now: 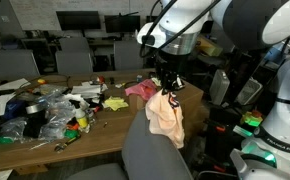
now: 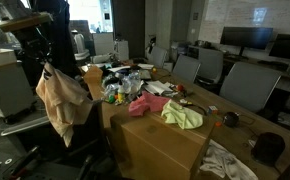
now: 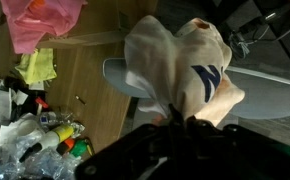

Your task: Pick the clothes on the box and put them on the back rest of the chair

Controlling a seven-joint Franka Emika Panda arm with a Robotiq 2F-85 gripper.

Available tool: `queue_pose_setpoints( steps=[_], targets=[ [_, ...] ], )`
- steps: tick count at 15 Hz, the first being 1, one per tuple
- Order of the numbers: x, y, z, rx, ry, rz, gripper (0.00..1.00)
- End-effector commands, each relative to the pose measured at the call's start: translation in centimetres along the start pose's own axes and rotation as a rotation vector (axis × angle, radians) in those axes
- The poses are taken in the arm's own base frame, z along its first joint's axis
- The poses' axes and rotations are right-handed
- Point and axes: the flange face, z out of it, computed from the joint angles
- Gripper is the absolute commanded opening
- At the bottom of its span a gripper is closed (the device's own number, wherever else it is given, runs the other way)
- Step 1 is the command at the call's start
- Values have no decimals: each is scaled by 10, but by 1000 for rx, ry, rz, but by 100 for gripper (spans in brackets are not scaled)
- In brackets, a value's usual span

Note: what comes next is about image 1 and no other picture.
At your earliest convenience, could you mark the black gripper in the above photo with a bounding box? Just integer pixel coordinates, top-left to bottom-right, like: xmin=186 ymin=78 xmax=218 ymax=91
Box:
xmin=153 ymin=52 xmax=187 ymax=97

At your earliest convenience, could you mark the peach printed shirt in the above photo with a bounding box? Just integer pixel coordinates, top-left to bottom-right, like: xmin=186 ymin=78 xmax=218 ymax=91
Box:
xmin=144 ymin=88 xmax=186 ymax=150

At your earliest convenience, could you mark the large cardboard box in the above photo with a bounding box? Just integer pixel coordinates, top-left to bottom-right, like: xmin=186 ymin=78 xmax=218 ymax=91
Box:
xmin=128 ymin=79 xmax=205 ymax=134

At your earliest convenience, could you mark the emergency stop button box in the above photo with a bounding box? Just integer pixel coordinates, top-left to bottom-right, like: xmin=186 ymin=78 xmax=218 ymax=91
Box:
xmin=239 ymin=109 xmax=264 ymax=128

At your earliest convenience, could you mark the pink shirt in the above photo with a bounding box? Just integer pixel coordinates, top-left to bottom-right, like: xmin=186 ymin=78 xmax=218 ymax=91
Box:
xmin=124 ymin=78 xmax=159 ymax=102

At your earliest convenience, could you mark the yellow cloth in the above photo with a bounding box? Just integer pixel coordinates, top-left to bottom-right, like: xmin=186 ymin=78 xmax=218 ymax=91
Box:
xmin=101 ymin=95 xmax=130 ymax=112

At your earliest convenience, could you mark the white space heater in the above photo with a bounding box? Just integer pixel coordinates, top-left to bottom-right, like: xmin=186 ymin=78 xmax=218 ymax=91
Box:
xmin=208 ymin=68 xmax=231 ymax=106

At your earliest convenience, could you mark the black computer monitor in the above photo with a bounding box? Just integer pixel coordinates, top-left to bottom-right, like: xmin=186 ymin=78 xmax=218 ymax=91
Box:
xmin=55 ymin=10 xmax=102 ymax=31
xmin=103 ymin=13 xmax=142 ymax=34

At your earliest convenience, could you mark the stack of white papers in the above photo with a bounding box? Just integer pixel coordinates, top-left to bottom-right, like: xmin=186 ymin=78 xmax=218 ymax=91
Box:
xmin=70 ymin=81 xmax=103 ymax=100

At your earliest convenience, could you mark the white slatted basket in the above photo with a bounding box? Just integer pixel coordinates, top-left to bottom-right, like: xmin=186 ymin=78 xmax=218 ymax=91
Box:
xmin=235 ymin=76 xmax=264 ymax=106

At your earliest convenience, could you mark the white bottle yellow label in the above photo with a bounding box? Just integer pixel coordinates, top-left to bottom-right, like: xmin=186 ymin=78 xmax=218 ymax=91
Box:
xmin=73 ymin=106 xmax=90 ymax=130

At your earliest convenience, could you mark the green plastic item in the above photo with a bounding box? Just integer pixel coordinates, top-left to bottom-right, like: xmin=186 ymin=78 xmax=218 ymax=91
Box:
xmin=63 ymin=128 xmax=80 ymax=140
xmin=0 ymin=134 xmax=15 ymax=146

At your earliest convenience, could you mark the clear plastic bags pile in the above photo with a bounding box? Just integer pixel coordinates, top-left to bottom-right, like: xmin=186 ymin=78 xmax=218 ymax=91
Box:
xmin=0 ymin=91 xmax=77 ymax=141

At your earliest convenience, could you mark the silver tape roll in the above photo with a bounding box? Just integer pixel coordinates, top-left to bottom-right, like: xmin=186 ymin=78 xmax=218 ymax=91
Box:
xmin=25 ymin=102 xmax=48 ymax=115

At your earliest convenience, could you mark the blue bag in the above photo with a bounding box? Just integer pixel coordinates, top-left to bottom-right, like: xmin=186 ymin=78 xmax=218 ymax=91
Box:
xmin=2 ymin=99 xmax=28 ymax=121

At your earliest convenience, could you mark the gray office chair black frame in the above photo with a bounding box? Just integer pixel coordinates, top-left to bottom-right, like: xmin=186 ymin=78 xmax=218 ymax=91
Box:
xmin=66 ymin=107 xmax=195 ymax=180

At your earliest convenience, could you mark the adjustable wrench yellow handle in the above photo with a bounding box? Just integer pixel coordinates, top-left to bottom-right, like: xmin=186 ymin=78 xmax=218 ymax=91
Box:
xmin=53 ymin=133 xmax=82 ymax=154

